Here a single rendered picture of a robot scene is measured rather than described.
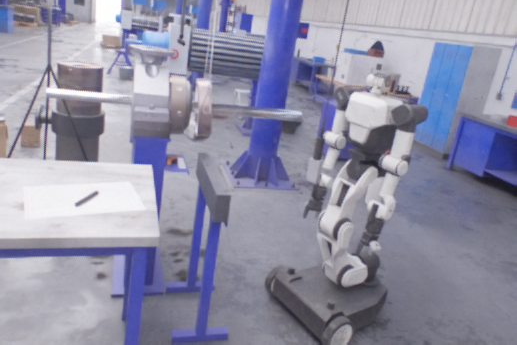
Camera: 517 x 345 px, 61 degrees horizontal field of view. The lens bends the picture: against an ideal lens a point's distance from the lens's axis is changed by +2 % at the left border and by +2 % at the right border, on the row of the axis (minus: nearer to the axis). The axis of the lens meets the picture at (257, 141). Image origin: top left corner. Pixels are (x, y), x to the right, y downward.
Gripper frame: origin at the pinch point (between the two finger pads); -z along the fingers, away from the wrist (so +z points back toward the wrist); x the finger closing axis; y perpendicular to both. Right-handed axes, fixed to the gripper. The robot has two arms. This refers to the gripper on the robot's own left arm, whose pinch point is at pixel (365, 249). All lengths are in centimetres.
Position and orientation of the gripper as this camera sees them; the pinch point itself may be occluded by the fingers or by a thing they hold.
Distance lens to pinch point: 248.8
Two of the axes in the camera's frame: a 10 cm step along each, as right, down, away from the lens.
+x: -7.7, -1.6, -6.2
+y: 5.6, 3.0, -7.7
